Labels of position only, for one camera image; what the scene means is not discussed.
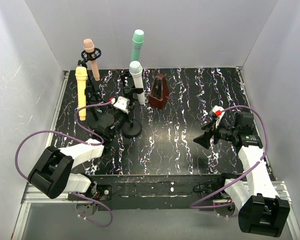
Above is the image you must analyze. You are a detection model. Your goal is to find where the tall black clip stand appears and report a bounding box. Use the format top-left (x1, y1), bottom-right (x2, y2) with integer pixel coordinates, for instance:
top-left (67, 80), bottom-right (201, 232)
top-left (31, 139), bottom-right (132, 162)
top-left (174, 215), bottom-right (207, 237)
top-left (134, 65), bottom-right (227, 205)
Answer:
top-left (121, 85), bottom-right (143, 139)

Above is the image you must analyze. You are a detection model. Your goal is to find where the small black tripod clip stand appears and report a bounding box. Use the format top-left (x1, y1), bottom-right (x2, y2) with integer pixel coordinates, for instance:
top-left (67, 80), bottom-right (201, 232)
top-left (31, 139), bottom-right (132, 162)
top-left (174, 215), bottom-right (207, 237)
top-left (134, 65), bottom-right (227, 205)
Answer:
top-left (120, 70), bottom-right (132, 87)

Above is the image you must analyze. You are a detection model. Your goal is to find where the white microphone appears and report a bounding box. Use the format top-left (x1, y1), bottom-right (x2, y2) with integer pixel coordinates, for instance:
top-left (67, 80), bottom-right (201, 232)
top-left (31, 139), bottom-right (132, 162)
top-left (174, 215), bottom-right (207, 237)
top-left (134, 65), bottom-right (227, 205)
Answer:
top-left (129, 60), bottom-right (146, 105)

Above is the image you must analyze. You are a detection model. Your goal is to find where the yellow microphone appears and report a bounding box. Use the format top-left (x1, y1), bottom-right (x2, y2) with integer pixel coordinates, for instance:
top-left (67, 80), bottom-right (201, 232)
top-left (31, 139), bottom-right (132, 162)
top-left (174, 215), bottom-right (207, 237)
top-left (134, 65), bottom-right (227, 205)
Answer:
top-left (75, 66), bottom-right (88, 109)

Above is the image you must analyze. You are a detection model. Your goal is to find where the black tripod shock-mount stand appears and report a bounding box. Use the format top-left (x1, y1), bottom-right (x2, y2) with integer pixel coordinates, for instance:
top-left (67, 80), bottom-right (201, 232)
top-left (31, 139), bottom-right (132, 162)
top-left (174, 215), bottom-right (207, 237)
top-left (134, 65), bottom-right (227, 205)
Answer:
top-left (76, 46), bottom-right (113, 111)

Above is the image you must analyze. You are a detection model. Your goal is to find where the teal microphone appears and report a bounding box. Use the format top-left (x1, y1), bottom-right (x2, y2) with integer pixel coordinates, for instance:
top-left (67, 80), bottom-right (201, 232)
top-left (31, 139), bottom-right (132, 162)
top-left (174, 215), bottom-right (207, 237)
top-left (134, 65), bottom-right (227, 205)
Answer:
top-left (130, 29), bottom-right (145, 62)

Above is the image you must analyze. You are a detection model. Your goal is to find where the pink microphone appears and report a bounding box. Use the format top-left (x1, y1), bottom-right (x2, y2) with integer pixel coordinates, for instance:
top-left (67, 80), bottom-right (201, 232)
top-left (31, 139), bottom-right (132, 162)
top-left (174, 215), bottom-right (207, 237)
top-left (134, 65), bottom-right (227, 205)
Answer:
top-left (83, 38), bottom-right (100, 81)

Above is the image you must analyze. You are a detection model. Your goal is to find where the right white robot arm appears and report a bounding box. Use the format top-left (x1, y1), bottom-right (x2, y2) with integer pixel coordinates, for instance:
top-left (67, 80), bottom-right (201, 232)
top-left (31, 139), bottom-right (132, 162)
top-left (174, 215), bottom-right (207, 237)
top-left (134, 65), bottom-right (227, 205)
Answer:
top-left (193, 105), bottom-right (290, 238)

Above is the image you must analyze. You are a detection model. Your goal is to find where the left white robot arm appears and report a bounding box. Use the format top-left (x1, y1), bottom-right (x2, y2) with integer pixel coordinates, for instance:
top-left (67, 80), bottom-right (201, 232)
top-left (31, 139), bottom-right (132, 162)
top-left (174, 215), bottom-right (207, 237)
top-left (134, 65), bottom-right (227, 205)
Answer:
top-left (27, 101), bottom-right (142, 199)

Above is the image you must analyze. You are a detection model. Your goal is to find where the brown metronome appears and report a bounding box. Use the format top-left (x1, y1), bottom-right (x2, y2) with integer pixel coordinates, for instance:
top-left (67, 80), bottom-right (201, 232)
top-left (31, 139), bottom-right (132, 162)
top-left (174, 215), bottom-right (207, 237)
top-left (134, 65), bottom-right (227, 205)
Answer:
top-left (148, 73), bottom-right (170, 109)

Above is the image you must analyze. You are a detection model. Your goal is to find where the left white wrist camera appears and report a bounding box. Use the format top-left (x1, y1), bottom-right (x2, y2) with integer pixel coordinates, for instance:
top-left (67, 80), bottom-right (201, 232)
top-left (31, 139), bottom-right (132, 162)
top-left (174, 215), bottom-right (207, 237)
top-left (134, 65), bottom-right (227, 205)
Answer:
top-left (113, 96), bottom-right (130, 114)

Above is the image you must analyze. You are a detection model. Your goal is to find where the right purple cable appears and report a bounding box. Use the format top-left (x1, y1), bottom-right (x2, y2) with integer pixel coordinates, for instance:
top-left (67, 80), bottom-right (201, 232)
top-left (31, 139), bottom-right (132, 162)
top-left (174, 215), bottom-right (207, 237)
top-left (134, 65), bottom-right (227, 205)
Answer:
top-left (190, 105), bottom-right (268, 210)

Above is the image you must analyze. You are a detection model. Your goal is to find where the black front mounting rail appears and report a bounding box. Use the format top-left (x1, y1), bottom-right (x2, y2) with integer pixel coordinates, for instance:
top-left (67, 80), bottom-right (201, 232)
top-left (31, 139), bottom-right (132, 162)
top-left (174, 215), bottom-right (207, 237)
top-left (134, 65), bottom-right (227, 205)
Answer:
top-left (90, 173), bottom-right (240, 210)

